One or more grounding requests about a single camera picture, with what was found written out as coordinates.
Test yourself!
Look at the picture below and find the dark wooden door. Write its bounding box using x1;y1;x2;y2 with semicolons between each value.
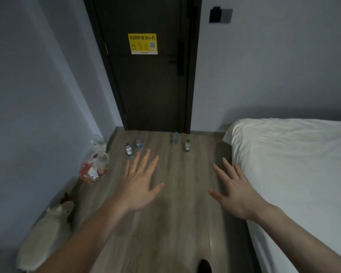
90;0;190;132

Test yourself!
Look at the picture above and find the bed with white sheet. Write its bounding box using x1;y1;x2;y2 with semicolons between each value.
223;118;341;273

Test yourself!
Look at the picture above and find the black door handle lock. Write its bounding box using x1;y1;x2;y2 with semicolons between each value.
168;41;185;76

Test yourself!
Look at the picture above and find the person's left hand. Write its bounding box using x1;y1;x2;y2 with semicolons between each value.
115;149;165;212

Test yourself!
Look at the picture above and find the person's left forearm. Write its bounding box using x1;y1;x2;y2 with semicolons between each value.
34;195;137;273

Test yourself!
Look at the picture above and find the person's black shoe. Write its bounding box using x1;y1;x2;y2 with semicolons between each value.
198;259;212;273

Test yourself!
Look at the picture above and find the person's right forearm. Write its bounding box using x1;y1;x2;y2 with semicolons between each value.
254;202;341;273

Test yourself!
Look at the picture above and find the yellow door sticker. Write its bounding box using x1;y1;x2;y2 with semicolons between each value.
128;33;158;55

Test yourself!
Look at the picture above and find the person's right hand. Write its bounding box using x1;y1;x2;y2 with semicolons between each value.
209;157;269;222

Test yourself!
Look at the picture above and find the black wall switch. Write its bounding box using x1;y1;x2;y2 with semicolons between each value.
209;7;222;24

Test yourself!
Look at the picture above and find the dark door frame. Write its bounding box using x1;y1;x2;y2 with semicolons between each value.
83;0;203;134

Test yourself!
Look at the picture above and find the white plush toy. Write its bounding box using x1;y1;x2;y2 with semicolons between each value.
16;192;75;272

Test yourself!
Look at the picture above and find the clear plastic bag of snacks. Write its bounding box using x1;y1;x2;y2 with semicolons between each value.
79;135;110;184

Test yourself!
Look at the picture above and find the grey wall switch panel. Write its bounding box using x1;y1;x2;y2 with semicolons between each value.
220;8;234;24

